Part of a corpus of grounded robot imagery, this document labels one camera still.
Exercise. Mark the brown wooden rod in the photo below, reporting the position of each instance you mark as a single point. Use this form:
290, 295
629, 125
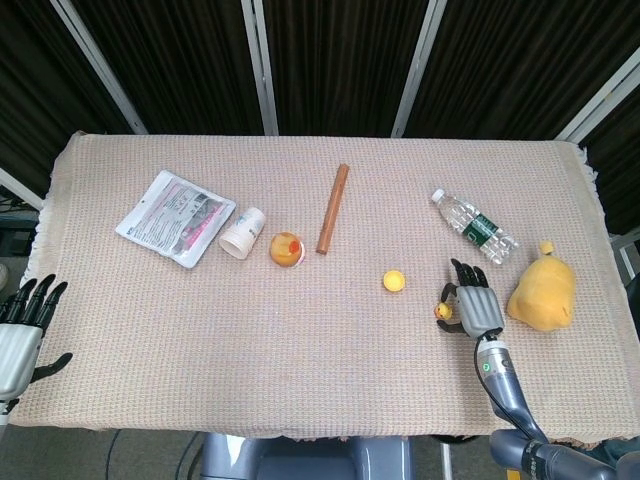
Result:
332, 210

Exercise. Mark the white metal post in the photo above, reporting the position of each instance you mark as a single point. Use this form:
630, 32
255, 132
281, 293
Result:
100, 70
600, 95
260, 65
417, 70

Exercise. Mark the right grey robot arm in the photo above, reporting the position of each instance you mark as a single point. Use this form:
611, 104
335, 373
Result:
505, 385

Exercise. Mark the stacked white paper cups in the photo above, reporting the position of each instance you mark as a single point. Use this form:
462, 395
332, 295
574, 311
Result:
242, 232

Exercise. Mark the dark pleated curtain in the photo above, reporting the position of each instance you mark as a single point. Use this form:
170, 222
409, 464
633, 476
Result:
345, 60

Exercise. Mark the beige woven tablecloth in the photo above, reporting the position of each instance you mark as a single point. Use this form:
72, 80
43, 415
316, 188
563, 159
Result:
300, 350

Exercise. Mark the left black grey robot hand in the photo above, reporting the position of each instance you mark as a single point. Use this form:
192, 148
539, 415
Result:
17, 340

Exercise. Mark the yellow plush toy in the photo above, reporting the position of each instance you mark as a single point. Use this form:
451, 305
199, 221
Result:
542, 295

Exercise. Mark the right black grey robot hand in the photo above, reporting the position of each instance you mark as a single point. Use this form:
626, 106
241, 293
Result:
480, 310

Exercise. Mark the white printed plastic pouch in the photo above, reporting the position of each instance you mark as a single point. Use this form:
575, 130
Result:
170, 215

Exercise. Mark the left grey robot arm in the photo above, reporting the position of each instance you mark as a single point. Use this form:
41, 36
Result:
6, 410

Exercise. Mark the grey robot torso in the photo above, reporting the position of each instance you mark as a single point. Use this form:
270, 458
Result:
310, 457

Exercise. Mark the orange round toy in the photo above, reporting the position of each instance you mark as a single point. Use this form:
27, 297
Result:
286, 250

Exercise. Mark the yellow round plastic disc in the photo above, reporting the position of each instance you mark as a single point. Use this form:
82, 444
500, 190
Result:
394, 281

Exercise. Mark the clear green-label water bottle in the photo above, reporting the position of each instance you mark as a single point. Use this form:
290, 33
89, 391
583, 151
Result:
477, 227

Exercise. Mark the small yellow toy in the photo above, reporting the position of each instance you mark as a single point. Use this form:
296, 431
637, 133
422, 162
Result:
442, 311

